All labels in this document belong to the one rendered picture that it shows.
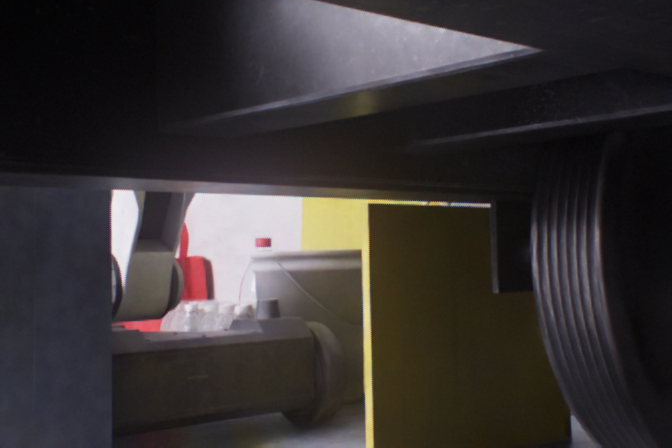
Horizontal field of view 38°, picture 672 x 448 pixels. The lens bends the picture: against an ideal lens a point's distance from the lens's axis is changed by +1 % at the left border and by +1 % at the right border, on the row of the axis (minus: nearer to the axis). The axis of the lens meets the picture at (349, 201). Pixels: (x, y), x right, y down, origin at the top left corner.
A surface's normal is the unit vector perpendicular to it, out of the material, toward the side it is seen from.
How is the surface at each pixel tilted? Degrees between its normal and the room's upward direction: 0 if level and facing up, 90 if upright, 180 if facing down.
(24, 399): 90
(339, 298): 93
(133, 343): 45
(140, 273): 104
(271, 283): 94
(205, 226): 90
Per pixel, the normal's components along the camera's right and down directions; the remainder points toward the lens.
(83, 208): 0.59, -0.06
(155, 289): 0.63, 0.19
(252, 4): -0.73, -0.03
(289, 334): 0.44, -0.75
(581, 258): 0.07, -0.03
